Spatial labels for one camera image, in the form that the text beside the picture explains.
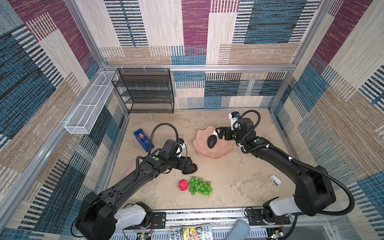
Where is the dark fake avocado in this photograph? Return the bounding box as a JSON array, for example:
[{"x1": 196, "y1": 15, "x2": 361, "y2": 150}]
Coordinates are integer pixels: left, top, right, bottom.
[
  {"x1": 182, "y1": 163, "x2": 198, "y2": 175},
  {"x1": 207, "y1": 135, "x2": 218, "y2": 149}
]

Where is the green fake grape bunch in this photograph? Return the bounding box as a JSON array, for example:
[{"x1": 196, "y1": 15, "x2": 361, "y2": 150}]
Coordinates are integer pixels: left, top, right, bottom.
[{"x1": 188, "y1": 177, "x2": 213, "y2": 196}]

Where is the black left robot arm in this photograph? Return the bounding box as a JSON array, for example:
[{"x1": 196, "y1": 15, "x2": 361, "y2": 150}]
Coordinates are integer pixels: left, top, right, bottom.
[{"x1": 70, "y1": 134, "x2": 197, "y2": 240}]

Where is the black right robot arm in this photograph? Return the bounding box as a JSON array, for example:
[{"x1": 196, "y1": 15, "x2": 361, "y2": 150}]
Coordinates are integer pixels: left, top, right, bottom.
[{"x1": 214, "y1": 112, "x2": 355, "y2": 225}]

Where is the pink scalloped fruit bowl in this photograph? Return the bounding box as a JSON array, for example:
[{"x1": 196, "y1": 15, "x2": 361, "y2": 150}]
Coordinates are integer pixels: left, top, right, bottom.
[{"x1": 193, "y1": 126, "x2": 234, "y2": 160}]

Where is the small white device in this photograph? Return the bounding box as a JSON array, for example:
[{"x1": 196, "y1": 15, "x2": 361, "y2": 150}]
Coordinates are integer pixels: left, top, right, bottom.
[{"x1": 270, "y1": 175, "x2": 282, "y2": 187}]

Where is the printed snack bag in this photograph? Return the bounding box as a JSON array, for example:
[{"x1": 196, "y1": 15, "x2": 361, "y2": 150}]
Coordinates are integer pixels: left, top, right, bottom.
[{"x1": 169, "y1": 224, "x2": 214, "y2": 240}]

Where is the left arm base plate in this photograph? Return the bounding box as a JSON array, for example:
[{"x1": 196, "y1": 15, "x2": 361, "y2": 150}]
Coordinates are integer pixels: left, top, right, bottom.
[{"x1": 125, "y1": 212, "x2": 167, "y2": 230}]

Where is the black wire shelf rack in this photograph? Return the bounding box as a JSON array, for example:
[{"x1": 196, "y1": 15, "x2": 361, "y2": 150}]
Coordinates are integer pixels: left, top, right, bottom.
[{"x1": 112, "y1": 68, "x2": 175, "y2": 114}]

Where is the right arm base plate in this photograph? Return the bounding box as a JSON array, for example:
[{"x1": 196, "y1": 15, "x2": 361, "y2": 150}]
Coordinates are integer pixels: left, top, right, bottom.
[{"x1": 244, "y1": 208, "x2": 291, "y2": 226}]

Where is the grey cylindrical padded handle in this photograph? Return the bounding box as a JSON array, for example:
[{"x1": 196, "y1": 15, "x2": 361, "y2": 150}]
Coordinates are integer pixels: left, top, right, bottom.
[{"x1": 226, "y1": 220, "x2": 250, "y2": 240}]

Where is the white mesh wall basket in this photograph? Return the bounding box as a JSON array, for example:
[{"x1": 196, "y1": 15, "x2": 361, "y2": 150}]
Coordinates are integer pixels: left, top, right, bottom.
[{"x1": 65, "y1": 71, "x2": 115, "y2": 135}]

